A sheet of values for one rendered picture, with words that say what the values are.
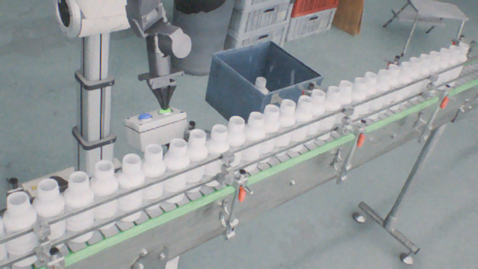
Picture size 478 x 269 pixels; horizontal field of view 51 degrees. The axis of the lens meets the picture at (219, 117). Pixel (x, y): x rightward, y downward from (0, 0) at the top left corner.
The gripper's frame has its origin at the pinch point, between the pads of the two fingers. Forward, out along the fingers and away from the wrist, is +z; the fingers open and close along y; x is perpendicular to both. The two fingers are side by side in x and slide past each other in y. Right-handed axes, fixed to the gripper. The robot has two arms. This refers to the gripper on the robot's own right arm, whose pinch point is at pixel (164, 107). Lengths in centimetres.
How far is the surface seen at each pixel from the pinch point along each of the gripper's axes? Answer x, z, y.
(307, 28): 194, 43, 265
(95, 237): -15.2, 18.5, -29.2
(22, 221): -19.2, 6.4, -43.9
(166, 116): -2.9, 1.5, -1.2
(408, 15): 156, 42, 360
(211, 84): 47, 15, 50
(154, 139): -4.1, 6.0, -6.1
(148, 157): -17.7, 3.2, -15.7
